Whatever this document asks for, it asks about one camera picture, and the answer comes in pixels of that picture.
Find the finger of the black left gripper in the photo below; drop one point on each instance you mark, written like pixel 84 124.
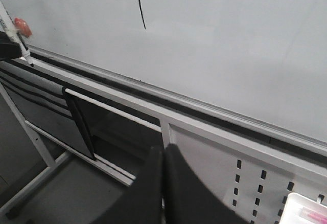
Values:
pixel 8 49

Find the upper white plastic tray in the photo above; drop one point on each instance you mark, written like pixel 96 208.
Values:
pixel 300 209

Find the white metal whiteboard stand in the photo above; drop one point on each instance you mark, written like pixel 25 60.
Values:
pixel 122 146

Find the white perforated pegboard panel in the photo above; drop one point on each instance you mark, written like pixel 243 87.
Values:
pixel 252 179

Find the white horizontal rail bar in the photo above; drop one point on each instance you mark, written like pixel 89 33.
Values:
pixel 115 110

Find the pink marker pen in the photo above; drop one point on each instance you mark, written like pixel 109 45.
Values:
pixel 312 216

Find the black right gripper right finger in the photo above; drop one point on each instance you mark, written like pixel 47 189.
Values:
pixel 186 197

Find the grey fabric pocket organizer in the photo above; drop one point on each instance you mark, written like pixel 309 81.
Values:
pixel 43 101

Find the red round magnet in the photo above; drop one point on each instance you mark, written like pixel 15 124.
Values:
pixel 22 27

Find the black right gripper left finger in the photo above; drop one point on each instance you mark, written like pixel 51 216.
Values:
pixel 142 201

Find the white whiteboard with aluminium frame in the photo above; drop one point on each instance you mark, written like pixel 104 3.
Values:
pixel 260 64

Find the white black-tip whiteboard marker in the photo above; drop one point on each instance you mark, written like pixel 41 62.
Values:
pixel 14 35

